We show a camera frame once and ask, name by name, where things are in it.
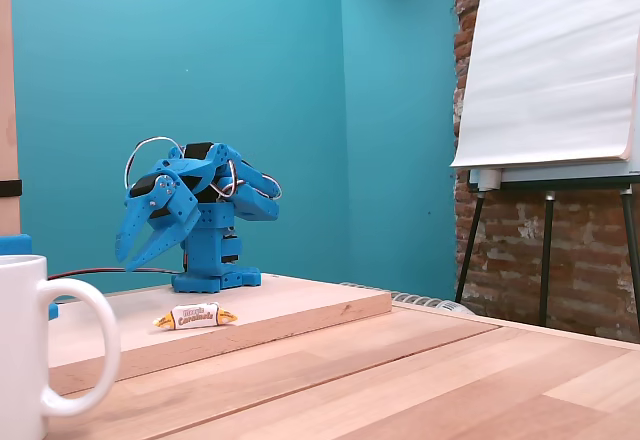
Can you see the white orange caramel sweet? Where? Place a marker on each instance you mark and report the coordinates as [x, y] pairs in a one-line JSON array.
[[195, 316]]

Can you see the white ceramic mug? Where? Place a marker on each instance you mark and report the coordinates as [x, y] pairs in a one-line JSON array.
[[20, 335]]

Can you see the light wooden board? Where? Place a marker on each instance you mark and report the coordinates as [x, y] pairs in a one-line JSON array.
[[300, 300]]

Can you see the white radiator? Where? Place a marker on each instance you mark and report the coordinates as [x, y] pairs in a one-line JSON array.
[[450, 306]]

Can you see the flipchart easel stand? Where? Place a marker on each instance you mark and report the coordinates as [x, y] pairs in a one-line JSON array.
[[560, 177]]

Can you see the white flipchart paper pad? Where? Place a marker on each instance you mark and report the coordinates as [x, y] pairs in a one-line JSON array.
[[550, 60]]

